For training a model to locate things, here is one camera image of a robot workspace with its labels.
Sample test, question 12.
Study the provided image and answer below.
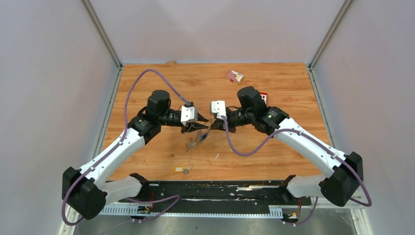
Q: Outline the yellow key tag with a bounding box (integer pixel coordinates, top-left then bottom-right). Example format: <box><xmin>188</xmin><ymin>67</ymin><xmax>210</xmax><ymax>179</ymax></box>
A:
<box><xmin>174</xmin><ymin>167</ymin><xmax>184</xmax><ymax>172</ymax></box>

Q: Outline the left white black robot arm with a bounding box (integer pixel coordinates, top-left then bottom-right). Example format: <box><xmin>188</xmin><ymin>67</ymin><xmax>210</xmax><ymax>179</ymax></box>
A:
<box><xmin>62</xmin><ymin>90</ymin><xmax>208</xmax><ymax>220</ymax></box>

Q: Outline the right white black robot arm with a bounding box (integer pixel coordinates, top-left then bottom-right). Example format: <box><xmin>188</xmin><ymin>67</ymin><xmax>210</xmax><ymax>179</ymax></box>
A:
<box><xmin>210</xmin><ymin>86</ymin><xmax>364</xmax><ymax>207</ymax></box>

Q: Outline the blue key tag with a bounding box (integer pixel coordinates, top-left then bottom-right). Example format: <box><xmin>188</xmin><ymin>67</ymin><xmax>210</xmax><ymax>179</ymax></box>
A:
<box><xmin>200</xmin><ymin>133</ymin><xmax>208</xmax><ymax>142</ymax></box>

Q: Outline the red white window brick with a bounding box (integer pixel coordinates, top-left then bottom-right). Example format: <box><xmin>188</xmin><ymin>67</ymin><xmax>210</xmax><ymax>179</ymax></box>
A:
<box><xmin>260</xmin><ymin>92</ymin><xmax>268</xmax><ymax>104</ymax></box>

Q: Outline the pink picture block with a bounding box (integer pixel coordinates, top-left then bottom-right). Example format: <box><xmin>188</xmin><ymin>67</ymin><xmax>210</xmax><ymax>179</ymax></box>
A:
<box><xmin>225</xmin><ymin>70</ymin><xmax>245</xmax><ymax>84</ymax></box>

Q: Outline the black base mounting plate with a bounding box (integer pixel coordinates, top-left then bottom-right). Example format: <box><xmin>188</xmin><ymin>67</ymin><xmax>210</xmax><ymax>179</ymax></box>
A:
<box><xmin>133</xmin><ymin>180</ymin><xmax>312</xmax><ymax>214</ymax></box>

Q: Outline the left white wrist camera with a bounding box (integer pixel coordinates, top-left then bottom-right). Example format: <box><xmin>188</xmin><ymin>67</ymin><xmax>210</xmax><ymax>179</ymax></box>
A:
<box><xmin>180</xmin><ymin>105</ymin><xmax>198</xmax><ymax>126</ymax></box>

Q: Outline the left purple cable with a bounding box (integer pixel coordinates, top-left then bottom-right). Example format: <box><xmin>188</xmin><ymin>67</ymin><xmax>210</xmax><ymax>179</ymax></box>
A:
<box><xmin>61</xmin><ymin>69</ymin><xmax>192</xmax><ymax>227</ymax></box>

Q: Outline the purple cable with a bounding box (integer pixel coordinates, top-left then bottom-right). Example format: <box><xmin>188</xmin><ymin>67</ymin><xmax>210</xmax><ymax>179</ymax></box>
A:
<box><xmin>61</xmin><ymin>69</ymin><xmax>192</xmax><ymax>227</ymax></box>
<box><xmin>223</xmin><ymin>117</ymin><xmax>372</xmax><ymax>226</ymax></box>

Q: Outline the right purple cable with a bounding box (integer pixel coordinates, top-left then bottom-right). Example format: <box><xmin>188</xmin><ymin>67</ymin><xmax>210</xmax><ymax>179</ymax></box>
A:
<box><xmin>223</xmin><ymin>117</ymin><xmax>372</xmax><ymax>226</ymax></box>

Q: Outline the slotted cable duct rail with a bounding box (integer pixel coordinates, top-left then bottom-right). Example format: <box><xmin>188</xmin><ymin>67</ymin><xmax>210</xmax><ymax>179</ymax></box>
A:
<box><xmin>100</xmin><ymin>205</ymin><xmax>283</xmax><ymax>218</ymax></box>

